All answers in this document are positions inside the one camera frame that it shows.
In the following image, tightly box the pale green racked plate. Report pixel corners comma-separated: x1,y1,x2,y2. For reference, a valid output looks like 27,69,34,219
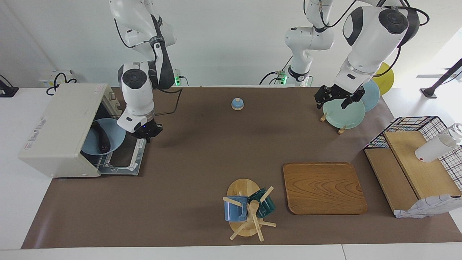
322,97,366,130

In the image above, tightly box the black base cable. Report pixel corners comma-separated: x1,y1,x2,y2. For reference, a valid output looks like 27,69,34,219
259,54,293,86

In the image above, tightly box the white power strip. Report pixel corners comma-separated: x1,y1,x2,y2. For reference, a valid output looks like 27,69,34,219
39,70,77,88

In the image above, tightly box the wooden mug tree stand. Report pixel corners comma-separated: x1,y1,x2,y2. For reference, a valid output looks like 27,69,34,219
222,178,277,242

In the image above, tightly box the yellow racked plate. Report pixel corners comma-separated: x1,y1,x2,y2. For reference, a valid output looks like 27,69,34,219
372,62,395,96

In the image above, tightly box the dark purple eggplant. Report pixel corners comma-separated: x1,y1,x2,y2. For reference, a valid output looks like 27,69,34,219
92,121,112,153

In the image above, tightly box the light blue racked plate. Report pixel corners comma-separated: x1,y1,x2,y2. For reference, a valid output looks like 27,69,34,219
357,79,380,112

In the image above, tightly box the blue mug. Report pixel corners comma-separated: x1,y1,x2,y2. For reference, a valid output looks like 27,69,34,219
224,195,249,222

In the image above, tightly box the wooden stepped shelf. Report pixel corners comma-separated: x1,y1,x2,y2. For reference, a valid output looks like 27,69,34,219
364,131,462,213

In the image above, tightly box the black wire basket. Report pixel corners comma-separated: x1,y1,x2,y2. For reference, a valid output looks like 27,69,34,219
364,116,462,192

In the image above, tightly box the wooden serving tray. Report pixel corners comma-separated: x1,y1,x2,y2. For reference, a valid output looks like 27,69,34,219
283,162,368,216

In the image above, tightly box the white bottle clear cap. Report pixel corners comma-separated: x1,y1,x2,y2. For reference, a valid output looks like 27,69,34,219
415,123,462,163

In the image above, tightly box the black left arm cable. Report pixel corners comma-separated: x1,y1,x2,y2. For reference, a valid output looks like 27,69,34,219
303,0,430,78

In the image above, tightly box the black desk clamp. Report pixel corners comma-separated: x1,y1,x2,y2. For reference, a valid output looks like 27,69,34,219
0,75,19,98

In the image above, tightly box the silver oven wire rack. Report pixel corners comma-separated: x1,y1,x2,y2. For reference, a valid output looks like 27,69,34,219
92,153,112,169

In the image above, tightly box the brown table mat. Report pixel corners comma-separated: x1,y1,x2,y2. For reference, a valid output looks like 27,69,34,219
21,87,462,250

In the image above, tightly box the wooden plate rack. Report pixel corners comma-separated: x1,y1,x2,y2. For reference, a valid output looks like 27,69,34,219
320,112,348,135

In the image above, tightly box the dark green mug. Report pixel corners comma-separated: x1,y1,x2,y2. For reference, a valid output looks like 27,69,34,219
248,188,276,218

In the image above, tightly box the black angled stand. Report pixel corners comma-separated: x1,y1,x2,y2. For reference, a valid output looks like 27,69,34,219
420,58,462,99

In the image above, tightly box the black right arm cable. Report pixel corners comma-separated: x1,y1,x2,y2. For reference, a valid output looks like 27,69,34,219
153,87,183,116

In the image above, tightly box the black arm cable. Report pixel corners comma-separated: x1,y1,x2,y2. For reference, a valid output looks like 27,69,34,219
303,0,430,78
153,87,183,116

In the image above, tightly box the cream toaster oven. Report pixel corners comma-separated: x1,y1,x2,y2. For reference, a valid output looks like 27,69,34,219
18,83,148,178

